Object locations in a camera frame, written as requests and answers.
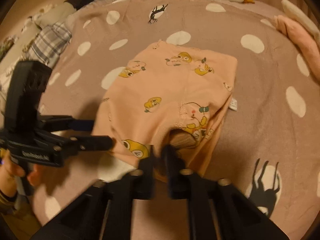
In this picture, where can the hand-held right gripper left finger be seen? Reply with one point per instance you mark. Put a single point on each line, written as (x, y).
(145, 172)

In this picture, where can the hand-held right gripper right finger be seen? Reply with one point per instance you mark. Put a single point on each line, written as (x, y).
(175, 172)

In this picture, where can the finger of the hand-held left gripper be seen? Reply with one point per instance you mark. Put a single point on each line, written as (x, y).
(72, 124)
(95, 143)

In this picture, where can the orange cartoon print shirt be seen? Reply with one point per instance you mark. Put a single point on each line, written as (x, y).
(170, 100)

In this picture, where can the person's left hand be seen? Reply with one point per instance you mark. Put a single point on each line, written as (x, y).
(10, 177)

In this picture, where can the plaid cloth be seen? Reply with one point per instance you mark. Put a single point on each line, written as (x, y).
(50, 42)

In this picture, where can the grey green pillow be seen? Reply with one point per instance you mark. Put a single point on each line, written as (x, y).
(47, 15)

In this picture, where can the dark cloth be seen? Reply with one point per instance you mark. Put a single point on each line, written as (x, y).
(81, 0)

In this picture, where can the pink folded cloth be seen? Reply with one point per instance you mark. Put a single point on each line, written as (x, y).
(300, 40)

